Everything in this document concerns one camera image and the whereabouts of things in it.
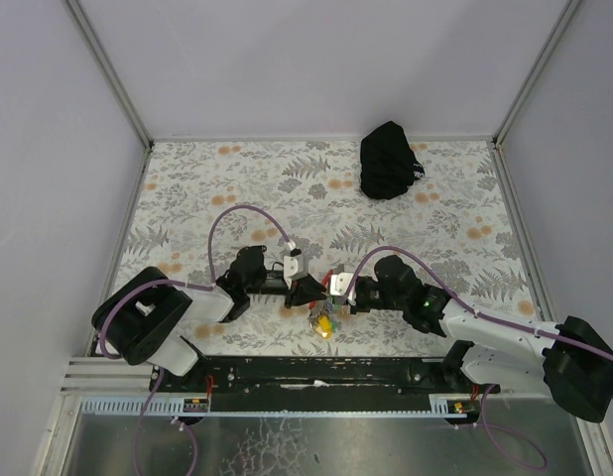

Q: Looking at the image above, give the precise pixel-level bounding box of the red-handled metal key organizer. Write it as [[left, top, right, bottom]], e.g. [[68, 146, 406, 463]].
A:
[[308, 270, 333, 318]]

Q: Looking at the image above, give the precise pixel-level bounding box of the green key tag with key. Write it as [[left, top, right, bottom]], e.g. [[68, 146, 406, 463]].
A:
[[329, 317, 340, 332]]

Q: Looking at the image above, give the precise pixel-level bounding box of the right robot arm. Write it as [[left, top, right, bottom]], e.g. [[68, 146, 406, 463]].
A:
[[330, 255, 613, 422]]

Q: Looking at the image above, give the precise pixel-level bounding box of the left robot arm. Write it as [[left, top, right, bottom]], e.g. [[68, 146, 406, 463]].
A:
[[91, 245, 326, 377]]

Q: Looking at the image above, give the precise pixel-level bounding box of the black folded cloth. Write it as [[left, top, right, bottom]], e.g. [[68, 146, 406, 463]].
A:
[[360, 121, 426, 200]]

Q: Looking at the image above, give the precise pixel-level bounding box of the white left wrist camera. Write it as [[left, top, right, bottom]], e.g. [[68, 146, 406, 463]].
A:
[[283, 248, 308, 282]]

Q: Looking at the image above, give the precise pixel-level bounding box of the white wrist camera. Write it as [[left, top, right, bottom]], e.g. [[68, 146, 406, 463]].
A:
[[327, 272, 357, 305], [283, 248, 308, 282]]

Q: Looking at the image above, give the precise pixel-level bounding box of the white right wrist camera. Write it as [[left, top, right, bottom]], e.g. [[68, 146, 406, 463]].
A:
[[327, 272, 357, 305]]

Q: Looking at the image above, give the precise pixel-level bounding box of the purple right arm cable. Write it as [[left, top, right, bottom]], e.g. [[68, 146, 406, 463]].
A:
[[348, 245, 613, 371]]

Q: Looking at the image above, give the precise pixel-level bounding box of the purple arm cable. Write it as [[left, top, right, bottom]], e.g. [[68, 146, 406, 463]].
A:
[[348, 245, 613, 371], [98, 204, 296, 359]]

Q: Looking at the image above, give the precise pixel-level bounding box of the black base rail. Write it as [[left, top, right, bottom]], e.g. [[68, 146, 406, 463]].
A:
[[151, 342, 489, 403]]

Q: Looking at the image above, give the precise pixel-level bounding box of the white slotted cable duct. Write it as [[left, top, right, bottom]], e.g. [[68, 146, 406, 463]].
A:
[[80, 394, 479, 423]]

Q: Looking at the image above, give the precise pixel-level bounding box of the purple left floor cable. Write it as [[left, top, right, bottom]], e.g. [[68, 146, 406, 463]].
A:
[[135, 369, 198, 476]]

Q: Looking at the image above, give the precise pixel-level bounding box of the purple floor cable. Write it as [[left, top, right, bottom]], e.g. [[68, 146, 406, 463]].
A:
[[135, 369, 198, 476], [454, 384, 548, 470]]

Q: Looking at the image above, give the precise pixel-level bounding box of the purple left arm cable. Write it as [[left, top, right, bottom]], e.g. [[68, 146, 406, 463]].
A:
[[98, 204, 296, 359]]

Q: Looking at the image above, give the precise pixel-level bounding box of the purple right floor cable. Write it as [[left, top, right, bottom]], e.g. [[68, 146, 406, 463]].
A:
[[454, 384, 548, 470]]

